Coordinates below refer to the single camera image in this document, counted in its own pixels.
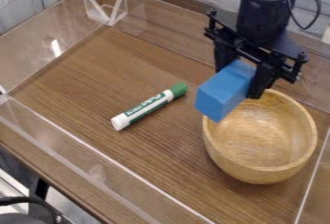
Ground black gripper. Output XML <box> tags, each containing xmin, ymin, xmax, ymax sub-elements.
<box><xmin>205</xmin><ymin>0</ymin><xmax>309</xmax><ymax>99</ymax></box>

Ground blue block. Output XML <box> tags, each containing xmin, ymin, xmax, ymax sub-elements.
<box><xmin>195</xmin><ymin>60</ymin><xmax>255</xmax><ymax>123</ymax></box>

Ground green white marker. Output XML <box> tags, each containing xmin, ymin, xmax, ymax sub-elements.
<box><xmin>111</xmin><ymin>82</ymin><xmax>189</xmax><ymax>131</ymax></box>

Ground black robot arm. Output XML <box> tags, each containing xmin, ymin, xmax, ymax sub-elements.
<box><xmin>205</xmin><ymin>0</ymin><xmax>309</xmax><ymax>99</ymax></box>

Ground brown wooden bowl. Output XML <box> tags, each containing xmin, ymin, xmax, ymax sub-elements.
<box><xmin>202</xmin><ymin>90</ymin><xmax>317</xmax><ymax>184</ymax></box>

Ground clear acrylic tray walls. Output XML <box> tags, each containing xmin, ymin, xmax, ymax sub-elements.
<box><xmin>0</xmin><ymin>0</ymin><xmax>330</xmax><ymax>224</ymax></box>

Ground black table leg bracket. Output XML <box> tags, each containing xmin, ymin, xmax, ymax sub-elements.
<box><xmin>28</xmin><ymin>178</ymin><xmax>74</xmax><ymax>224</ymax></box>

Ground black cable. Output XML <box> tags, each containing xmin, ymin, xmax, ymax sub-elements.
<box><xmin>0</xmin><ymin>196</ymin><xmax>62</xmax><ymax>224</ymax></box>

